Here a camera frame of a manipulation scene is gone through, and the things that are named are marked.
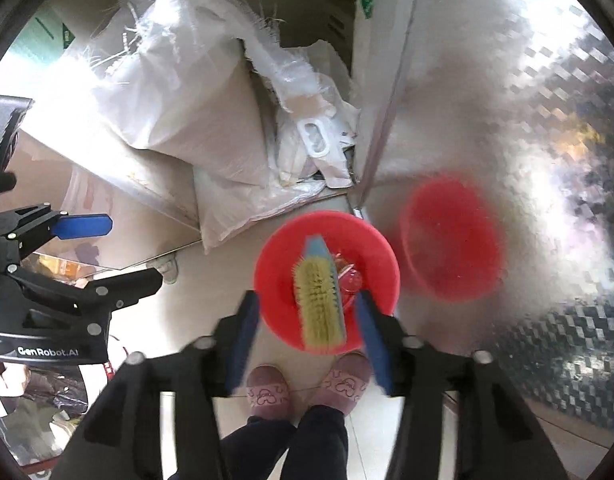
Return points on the patterned steel cabinet door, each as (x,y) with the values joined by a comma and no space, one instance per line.
(512,85)

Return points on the person's leg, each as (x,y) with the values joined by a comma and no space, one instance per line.
(319,445)
(247,450)

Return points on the red plastic basin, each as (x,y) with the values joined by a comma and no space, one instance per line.
(279,270)

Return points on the person's left leg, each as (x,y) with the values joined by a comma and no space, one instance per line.
(247,450)

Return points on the plastic cup orange liquid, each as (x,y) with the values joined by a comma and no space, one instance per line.
(350,280)

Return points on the large white woven sack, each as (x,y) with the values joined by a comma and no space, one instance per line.
(187,85)

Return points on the person's right leg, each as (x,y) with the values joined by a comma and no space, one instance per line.
(319,445)

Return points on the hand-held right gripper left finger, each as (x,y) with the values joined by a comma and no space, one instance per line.
(244,335)

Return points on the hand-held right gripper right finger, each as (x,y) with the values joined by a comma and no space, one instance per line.
(372,340)

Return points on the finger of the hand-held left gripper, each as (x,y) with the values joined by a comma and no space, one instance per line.
(122,290)
(82,226)

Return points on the flat white woven sack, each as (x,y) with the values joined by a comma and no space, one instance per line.
(242,210)

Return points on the yellow bristle scrub brush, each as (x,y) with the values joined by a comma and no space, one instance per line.
(319,300)

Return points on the white plastic bag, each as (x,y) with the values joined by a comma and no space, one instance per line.
(317,125)

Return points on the pink slipper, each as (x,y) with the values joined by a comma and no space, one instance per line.
(346,382)
(268,392)

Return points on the person's left hand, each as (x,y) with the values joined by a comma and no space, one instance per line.
(7,385)

